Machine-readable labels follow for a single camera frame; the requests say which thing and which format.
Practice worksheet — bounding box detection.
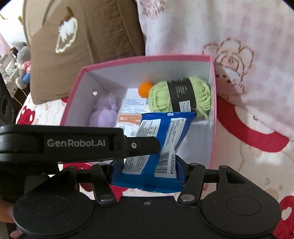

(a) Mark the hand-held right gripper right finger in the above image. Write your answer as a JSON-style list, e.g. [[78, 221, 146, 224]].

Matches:
[[176, 159, 246, 205]]

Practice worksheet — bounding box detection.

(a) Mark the brown embroidered pillow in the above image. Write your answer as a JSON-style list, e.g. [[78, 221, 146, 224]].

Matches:
[[22, 0, 147, 105]]

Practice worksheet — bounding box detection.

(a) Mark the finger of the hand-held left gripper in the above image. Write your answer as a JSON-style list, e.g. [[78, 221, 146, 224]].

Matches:
[[125, 136, 161, 158]]

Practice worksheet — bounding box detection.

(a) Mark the grey plush toy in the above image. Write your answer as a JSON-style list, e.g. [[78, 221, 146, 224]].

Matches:
[[11, 41, 32, 90]]

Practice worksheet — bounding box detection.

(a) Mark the purple plush toy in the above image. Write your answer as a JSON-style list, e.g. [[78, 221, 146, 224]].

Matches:
[[89, 93, 120, 127]]

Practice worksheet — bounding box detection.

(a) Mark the orange ball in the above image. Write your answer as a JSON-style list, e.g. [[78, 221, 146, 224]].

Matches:
[[138, 82, 154, 98]]

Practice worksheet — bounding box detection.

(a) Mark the green yarn ball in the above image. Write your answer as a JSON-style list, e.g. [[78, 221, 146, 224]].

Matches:
[[148, 77, 212, 120]]

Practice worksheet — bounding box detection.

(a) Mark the person's left hand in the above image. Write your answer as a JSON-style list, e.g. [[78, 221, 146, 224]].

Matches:
[[0, 198, 23, 239]]

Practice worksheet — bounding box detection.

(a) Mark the blue snack packet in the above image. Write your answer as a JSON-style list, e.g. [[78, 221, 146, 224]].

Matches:
[[114, 111, 197, 193]]

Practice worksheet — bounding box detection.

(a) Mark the red bear printed blanket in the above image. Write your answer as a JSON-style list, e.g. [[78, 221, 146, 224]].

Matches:
[[16, 91, 294, 239]]

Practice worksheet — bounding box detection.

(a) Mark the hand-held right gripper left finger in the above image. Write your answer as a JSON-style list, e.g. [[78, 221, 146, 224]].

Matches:
[[62, 159, 125, 205]]

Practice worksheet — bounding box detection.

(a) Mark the pink cardboard box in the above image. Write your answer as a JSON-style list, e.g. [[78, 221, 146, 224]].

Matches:
[[60, 54, 217, 191]]

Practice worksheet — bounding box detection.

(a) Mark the clear plastic container orange label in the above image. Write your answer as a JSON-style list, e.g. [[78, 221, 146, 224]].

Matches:
[[116, 98, 150, 138]]

